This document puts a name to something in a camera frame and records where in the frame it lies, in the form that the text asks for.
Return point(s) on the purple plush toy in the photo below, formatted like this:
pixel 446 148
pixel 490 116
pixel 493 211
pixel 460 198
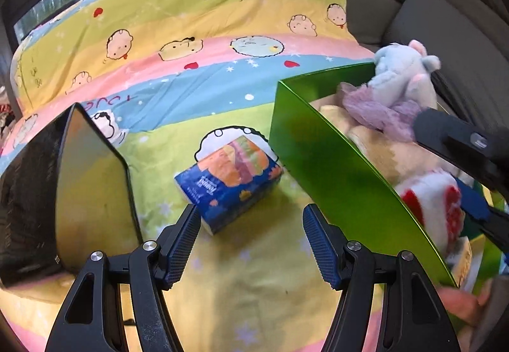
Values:
pixel 381 113

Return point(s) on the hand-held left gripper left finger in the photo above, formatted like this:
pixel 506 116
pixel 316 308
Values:
pixel 183 244

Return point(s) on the blue-grey plush toy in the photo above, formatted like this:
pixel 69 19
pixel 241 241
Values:
pixel 401 73

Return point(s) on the green box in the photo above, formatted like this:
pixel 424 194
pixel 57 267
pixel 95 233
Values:
pixel 338 169

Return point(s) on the beige plush toy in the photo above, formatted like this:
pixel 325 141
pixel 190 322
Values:
pixel 381 157

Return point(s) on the grey sofa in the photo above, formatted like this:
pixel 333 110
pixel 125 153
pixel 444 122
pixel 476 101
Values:
pixel 437 14

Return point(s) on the blue tissue pack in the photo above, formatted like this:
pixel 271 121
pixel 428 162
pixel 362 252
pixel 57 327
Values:
pixel 226 185

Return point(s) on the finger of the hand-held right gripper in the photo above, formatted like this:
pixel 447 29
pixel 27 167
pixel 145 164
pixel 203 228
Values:
pixel 449 137
pixel 475 201

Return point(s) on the white red plush toy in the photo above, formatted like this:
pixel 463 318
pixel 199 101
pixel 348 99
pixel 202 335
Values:
pixel 429 197

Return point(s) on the cartoon printed blanket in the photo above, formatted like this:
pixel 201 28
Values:
pixel 238 77

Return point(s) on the cream tissue pack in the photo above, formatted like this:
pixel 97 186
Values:
pixel 463 260

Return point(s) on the person's right hand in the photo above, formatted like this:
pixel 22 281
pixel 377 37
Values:
pixel 461 304

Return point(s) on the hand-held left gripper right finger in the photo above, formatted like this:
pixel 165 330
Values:
pixel 322 248

